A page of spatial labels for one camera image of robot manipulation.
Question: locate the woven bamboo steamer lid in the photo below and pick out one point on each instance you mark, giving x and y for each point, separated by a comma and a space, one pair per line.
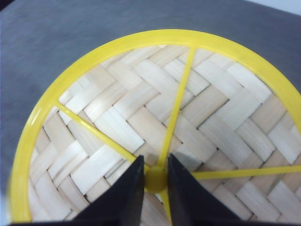
226, 113

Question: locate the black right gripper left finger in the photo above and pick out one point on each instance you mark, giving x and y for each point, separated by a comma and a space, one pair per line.
121, 205

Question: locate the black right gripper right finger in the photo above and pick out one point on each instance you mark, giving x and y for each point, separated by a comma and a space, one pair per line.
191, 204

